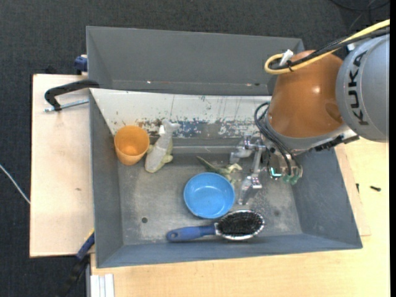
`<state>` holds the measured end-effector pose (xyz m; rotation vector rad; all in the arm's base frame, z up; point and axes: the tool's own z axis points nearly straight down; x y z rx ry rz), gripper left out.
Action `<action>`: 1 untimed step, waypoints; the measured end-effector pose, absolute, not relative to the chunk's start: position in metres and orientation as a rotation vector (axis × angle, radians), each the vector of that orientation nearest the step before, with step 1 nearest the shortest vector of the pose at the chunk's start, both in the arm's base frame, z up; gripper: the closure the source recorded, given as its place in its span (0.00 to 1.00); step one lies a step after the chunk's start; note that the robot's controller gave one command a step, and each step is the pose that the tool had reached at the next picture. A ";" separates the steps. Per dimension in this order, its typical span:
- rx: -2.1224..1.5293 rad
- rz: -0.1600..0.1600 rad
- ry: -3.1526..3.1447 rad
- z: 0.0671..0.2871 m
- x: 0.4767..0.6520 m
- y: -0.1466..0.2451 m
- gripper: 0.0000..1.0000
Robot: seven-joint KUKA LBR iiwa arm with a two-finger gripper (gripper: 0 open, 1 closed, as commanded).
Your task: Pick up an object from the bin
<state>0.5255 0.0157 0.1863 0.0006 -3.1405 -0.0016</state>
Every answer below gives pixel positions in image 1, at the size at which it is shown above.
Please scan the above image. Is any grey metal bin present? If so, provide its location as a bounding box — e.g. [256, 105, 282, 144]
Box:
[85, 25, 363, 269]

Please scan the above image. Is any green toy lizard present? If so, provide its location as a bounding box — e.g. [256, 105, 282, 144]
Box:
[196, 155, 243, 184]

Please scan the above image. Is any pale wood board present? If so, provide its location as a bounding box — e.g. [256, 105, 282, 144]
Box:
[29, 74, 95, 258]

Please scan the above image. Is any white toy whale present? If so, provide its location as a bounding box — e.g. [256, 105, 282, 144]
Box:
[144, 119, 181, 174]

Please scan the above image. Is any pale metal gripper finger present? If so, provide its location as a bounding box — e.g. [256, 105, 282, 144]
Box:
[236, 174, 263, 205]
[229, 136, 253, 165]

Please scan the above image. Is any orange plastic cup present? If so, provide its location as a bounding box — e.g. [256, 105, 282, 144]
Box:
[113, 125, 151, 166]

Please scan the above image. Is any blue bowl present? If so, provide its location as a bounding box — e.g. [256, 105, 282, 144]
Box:
[183, 171, 236, 220]

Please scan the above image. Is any blue handled hairbrush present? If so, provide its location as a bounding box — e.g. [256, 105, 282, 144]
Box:
[165, 209, 266, 244]

